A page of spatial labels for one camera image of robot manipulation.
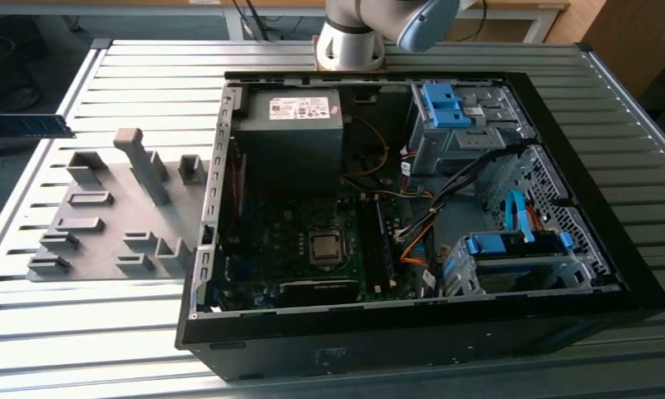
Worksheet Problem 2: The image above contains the blue RAM stick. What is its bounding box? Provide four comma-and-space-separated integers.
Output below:
0, 112, 80, 140

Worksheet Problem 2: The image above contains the black RAM slot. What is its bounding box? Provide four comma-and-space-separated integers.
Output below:
359, 194, 387, 293

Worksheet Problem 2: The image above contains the dark wheeled cart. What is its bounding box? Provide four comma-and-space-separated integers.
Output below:
0, 14, 49, 112

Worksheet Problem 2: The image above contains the grey plastic parts rack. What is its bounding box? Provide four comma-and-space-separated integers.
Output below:
25, 127, 212, 283

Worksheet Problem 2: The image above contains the grey Dell power supply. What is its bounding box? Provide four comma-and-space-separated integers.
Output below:
233, 89, 348, 199

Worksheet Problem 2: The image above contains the green motherboard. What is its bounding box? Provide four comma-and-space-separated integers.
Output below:
213, 195, 443, 311

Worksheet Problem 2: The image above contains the CPU socket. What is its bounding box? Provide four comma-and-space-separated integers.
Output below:
307, 224, 352, 273

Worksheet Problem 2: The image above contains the silver CPU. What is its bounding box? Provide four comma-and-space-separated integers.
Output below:
311, 234, 345, 263

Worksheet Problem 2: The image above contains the black graphics card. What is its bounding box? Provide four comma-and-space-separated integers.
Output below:
280, 276, 361, 308

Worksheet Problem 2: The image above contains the blue plastic drive latch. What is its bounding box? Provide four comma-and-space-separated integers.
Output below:
419, 82, 477, 131

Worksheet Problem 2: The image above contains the grey metal drive cage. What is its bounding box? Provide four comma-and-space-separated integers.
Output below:
408, 82, 538, 180

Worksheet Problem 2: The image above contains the black PC case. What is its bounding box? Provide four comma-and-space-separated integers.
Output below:
175, 70, 665, 382

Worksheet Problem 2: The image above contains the blue disk carrier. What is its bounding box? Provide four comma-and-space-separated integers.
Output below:
464, 232, 576, 255

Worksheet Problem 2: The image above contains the white framed wooden desk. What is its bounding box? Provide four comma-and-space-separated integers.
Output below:
221, 0, 570, 43

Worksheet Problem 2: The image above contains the grey metal disk bay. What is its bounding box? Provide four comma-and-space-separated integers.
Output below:
441, 230, 623, 298

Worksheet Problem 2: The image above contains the brown wooden cabinet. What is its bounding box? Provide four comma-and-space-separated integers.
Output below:
546, 0, 665, 99

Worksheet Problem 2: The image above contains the black cable bundle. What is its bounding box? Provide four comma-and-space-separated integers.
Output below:
397, 143, 530, 243

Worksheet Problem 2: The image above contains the light blue flat cable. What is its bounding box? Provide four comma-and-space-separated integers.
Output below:
506, 189, 538, 244

